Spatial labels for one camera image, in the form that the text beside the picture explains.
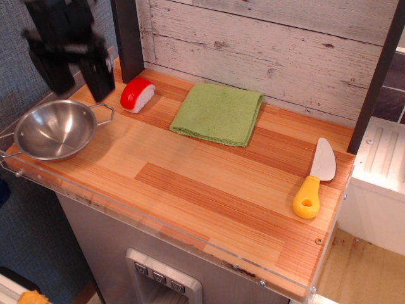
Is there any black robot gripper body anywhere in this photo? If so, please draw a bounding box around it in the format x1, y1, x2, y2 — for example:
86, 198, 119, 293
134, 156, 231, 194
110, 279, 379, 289
23, 1, 113, 72

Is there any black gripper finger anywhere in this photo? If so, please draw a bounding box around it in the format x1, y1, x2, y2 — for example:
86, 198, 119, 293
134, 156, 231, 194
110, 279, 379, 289
29, 51, 75, 95
78, 47, 115, 102

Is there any stainless steel two-handled bowl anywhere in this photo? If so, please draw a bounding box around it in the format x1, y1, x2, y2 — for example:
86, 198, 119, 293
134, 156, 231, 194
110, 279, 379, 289
1, 100, 115, 160

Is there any red white toy sushi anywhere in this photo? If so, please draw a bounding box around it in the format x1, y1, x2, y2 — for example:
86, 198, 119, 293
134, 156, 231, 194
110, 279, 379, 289
120, 78, 156, 113

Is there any green folded cloth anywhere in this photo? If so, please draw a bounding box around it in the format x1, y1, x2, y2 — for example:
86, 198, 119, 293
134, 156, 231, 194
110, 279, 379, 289
170, 83, 263, 147

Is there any grey toy fridge cabinet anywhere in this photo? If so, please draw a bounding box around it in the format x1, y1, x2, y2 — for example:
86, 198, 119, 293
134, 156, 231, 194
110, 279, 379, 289
56, 193, 294, 304

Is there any silver ice dispenser panel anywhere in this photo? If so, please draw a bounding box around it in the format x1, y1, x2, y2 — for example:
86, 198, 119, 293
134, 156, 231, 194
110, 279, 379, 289
125, 248, 203, 303

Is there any yellow object bottom left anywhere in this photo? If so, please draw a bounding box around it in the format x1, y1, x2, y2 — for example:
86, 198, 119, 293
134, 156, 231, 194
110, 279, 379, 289
17, 290, 50, 304

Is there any white toy sink unit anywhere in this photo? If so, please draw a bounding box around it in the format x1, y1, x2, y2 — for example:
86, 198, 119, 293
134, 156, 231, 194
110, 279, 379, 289
337, 117, 404, 255

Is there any dark left frame post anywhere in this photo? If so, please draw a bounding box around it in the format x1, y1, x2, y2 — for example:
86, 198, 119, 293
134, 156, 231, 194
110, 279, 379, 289
110, 0, 144, 83

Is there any dark frame post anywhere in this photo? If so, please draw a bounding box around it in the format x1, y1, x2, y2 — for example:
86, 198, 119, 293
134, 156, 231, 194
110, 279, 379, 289
110, 0, 144, 83
347, 0, 404, 155

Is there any yellow handled toy knife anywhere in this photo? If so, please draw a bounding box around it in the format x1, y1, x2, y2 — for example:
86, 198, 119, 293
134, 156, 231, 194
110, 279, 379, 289
292, 137, 336, 219

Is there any dark right frame post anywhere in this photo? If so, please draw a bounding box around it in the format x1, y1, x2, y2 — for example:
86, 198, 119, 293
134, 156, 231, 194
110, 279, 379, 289
347, 0, 404, 155

